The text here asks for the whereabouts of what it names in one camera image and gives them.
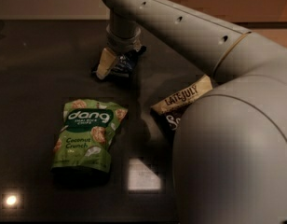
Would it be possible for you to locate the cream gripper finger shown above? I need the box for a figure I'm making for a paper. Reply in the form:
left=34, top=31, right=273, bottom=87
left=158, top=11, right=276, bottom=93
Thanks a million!
left=96, top=47, right=117, bottom=80

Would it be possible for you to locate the Late July brown chip bag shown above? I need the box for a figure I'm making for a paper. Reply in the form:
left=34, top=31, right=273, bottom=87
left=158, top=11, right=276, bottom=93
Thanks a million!
left=151, top=76, right=212, bottom=132

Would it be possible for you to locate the green Dang coconut chips bag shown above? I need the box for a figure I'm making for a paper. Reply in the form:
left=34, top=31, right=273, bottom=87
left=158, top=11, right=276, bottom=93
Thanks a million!
left=51, top=99, right=128, bottom=174

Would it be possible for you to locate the blue chip bag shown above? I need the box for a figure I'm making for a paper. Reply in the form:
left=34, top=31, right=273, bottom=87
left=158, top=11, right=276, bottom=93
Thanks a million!
left=92, top=45, right=147, bottom=79

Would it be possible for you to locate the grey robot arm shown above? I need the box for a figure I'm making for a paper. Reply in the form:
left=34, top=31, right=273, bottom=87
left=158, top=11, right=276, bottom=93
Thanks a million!
left=103, top=0, right=287, bottom=224

